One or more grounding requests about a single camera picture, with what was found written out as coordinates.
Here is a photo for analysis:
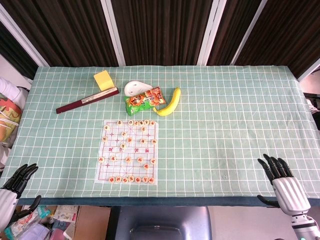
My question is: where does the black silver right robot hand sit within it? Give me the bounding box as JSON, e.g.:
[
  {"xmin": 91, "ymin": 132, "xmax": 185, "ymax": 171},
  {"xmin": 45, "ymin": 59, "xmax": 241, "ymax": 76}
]
[{"xmin": 257, "ymin": 153, "xmax": 312, "ymax": 217}]

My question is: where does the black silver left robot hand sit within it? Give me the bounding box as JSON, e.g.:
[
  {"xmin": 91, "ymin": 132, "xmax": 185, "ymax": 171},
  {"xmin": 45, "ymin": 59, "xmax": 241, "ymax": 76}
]
[{"xmin": 0, "ymin": 163, "xmax": 42, "ymax": 231}]

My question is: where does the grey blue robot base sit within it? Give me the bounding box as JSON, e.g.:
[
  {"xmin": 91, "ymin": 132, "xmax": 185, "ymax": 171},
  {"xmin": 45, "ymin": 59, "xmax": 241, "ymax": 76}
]
[{"xmin": 116, "ymin": 206, "xmax": 213, "ymax": 240}]

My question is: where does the purple plastic box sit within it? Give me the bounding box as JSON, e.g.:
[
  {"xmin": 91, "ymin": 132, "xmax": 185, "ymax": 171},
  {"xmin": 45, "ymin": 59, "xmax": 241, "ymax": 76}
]
[{"xmin": 13, "ymin": 221, "xmax": 52, "ymax": 240}]

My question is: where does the patterned tissue pack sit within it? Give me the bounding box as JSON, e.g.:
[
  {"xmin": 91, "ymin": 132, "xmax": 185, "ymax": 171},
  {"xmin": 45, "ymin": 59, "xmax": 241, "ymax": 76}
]
[{"xmin": 52, "ymin": 205, "xmax": 80, "ymax": 224}]

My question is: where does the brown cardboard box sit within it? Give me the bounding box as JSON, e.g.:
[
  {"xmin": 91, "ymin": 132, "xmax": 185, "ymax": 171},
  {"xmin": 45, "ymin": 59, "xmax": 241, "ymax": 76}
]
[{"xmin": 74, "ymin": 206, "xmax": 112, "ymax": 240}]

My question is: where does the colourful patterned bag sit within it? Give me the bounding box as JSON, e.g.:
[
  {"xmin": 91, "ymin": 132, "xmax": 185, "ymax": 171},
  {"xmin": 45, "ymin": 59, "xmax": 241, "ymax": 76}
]
[{"xmin": 0, "ymin": 92, "xmax": 23, "ymax": 145}]

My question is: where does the white shoe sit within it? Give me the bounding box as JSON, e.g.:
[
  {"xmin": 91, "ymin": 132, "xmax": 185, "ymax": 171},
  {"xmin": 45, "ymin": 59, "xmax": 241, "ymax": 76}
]
[{"xmin": 306, "ymin": 99, "xmax": 320, "ymax": 115}]

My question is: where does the green checked tablecloth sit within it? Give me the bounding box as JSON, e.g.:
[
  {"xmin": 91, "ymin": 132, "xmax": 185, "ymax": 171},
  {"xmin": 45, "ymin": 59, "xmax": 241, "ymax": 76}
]
[{"xmin": 0, "ymin": 64, "xmax": 320, "ymax": 201}]

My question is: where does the white garment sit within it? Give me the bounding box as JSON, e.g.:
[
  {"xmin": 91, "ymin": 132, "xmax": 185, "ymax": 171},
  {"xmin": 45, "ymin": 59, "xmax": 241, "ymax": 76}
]
[{"xmin": 0, "ymin": 76, "xmax": 29, "ymax": 106}]

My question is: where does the dark red folded fan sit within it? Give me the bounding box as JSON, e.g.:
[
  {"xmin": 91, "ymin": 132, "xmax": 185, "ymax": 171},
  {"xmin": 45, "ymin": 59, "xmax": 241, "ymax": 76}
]
[{"xmin": 55, "ymin": 86, "xmax": 120, "ymax": 115}]

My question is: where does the translucent xiangqi board sheet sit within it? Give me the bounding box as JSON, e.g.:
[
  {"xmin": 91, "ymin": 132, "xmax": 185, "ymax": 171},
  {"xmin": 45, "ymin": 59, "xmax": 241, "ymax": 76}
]
[{"xmin": 94, "ymin": 119, "xmax": 160, "ymax": 186}]

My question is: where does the dark teal under cloth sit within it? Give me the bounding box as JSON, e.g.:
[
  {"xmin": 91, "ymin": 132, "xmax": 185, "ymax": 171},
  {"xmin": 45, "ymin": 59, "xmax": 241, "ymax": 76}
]
[{"xmin": 16, "ymin": 196, "xmax": 278, "ymax": 208}]

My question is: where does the dark white-framed partition panel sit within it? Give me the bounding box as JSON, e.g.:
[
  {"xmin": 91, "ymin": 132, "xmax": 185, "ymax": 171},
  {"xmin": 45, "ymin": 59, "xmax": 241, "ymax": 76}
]
[
  {"xmin": 204, "ymin": 0, "xmax": 266, "ymax": 66},
  {"xmin": 106, "ymin": 0, "xmax": 221, "ymax": 67},
  {"xmin": 229, "ymin": 0, "xmax": 320, "ymax": 82},
  {"xmin": 0, "ymin": 0, "xmax": 120, "ymax": 68},
  {"xmin": 0, "ymin": 4, "xmax": 50, "ymax": 79}
]

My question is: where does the yellow banana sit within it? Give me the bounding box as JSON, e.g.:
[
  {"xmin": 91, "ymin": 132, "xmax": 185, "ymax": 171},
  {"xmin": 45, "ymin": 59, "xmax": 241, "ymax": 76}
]
[{"xmin": 152, "ymin": 86, "xmax": 182, "ymax": 117}]

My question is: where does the green orange snack bag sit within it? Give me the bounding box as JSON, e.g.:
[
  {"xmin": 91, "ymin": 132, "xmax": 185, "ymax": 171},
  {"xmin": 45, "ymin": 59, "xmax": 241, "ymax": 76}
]
[{"xmin": 124, "ymin": 86, "xmax": 166, "ymax": 117}]

